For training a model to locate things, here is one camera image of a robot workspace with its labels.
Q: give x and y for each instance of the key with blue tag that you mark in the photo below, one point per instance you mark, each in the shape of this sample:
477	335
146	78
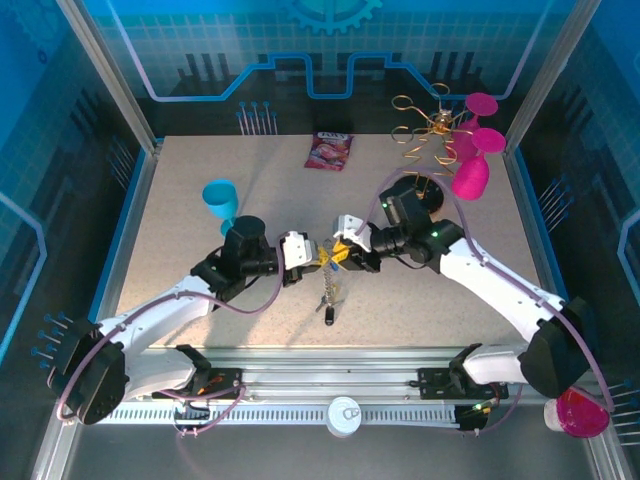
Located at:
334	268

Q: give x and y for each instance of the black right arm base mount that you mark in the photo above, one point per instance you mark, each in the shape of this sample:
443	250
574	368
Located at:
435	382

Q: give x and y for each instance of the aluminium side rail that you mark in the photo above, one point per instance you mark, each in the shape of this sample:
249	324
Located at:
530	225
137	200

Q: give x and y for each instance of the black key fob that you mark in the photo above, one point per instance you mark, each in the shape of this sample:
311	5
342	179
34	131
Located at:
329	316

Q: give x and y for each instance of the plain silver key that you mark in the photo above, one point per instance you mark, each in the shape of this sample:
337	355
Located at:
322	301

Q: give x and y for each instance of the white cup with pink lid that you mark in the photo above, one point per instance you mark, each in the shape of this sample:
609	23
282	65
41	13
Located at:
580	417

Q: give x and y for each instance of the red purple candy bag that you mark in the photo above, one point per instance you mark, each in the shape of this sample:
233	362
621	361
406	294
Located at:
327	152

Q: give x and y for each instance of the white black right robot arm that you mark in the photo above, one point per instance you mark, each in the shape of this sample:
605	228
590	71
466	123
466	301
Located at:
490	280

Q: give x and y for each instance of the pink plastic goblet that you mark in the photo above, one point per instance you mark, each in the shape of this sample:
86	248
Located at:
470	180
481	105

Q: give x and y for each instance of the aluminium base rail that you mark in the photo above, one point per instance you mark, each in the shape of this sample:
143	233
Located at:
325	365

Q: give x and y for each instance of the silver tin can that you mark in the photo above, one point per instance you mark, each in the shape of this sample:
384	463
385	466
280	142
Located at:
343	417

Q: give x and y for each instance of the blue plastic goblet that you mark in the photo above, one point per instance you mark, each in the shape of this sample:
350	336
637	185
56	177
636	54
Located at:
219	197

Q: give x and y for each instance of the aluminium frame post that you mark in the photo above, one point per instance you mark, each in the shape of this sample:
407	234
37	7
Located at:
105	75
550	75

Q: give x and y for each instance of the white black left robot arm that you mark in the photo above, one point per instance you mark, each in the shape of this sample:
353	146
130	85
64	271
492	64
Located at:
155	310

